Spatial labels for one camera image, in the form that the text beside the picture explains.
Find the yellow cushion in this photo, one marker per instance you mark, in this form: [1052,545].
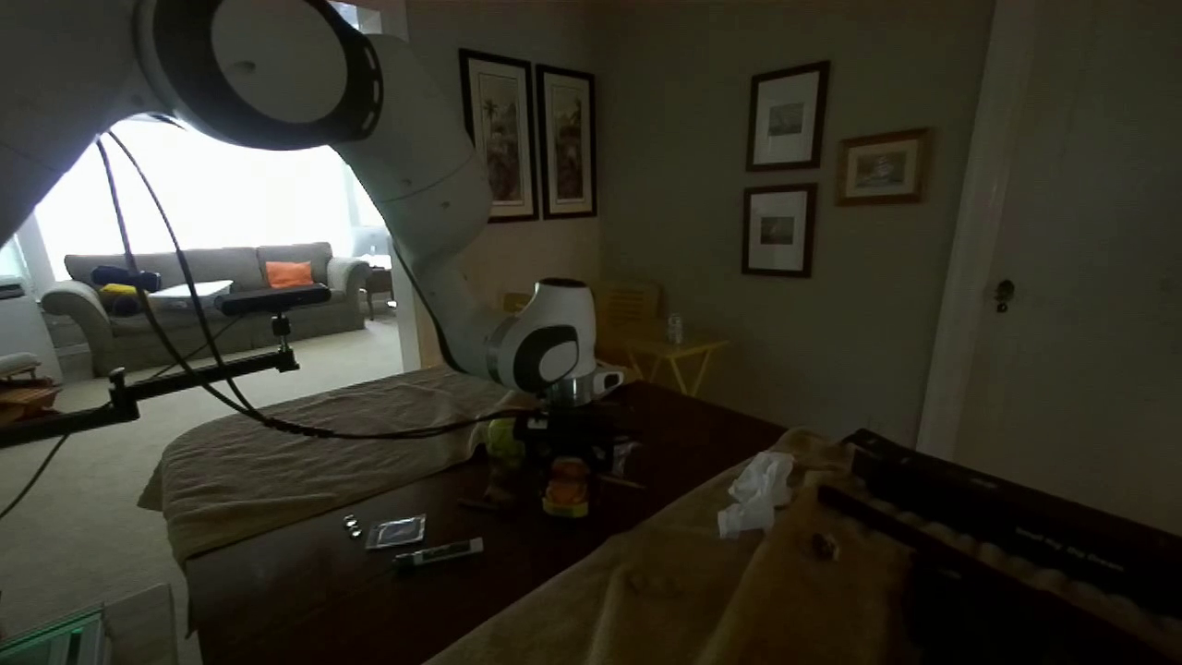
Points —
[124,298]

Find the black piano keyboard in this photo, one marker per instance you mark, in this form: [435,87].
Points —
[1010,539]

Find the grey sofa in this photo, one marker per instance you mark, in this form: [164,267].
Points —
[207,262]

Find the wooden framed picture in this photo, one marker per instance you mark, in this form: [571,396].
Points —
[885,169]

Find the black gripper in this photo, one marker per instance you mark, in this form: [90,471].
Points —
[568,425]

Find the white door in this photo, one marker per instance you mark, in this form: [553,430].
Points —
[1082,246]

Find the black stereo camera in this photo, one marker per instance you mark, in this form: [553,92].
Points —
[278,298]

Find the small white card packet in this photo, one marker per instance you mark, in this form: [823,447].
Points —
[398,533]

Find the green white marker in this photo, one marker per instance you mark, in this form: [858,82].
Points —
[436,553]

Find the olive towel under keyboard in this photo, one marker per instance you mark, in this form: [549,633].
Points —
[690,593]

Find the yellow side table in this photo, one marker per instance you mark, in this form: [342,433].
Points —
[669,357]

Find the small black framed picture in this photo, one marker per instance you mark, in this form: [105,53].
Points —
[789,114]
[778,231]

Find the beige folded towel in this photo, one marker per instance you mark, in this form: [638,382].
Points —
[308,457]

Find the white crumpled tissue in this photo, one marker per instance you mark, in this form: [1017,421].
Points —
[755,494]

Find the yellow-green tennis ball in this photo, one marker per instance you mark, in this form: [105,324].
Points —
[501,441]

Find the orange cushion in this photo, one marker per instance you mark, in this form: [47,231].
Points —
[291,274]

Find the small silver coin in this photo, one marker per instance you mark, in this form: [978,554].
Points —
[349,521]
[356,533]

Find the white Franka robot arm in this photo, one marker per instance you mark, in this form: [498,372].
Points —
[429,186]

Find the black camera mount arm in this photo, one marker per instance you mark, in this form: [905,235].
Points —
[159,386]

